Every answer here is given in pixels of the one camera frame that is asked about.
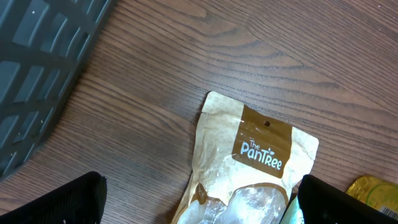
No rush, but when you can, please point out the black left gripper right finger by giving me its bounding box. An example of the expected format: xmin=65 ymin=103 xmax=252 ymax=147
xmin=297 ymin=175 xmax=397 ymax=224

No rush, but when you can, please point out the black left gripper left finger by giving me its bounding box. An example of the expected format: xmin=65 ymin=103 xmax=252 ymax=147
xmin=1 ymin=171 xmax=107 ymax=224

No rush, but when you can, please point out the teal tissue pack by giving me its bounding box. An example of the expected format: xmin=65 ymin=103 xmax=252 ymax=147
xmin=280 ymin=196 xmax=305 ymax=224

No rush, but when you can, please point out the clear bottle with silver cap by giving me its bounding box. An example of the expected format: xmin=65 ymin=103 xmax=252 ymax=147
xmin=346 ymin=175 xmax=398 ymax=220

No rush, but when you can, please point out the brown snack packet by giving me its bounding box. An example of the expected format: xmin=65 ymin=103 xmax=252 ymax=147
xmin=173 ymin=91 xmax=319 ymax=223

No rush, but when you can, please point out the grey plastic mesh basket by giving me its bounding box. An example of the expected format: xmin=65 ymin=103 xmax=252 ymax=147
xmin=1 ymin=0 xmax=116 ymax=179

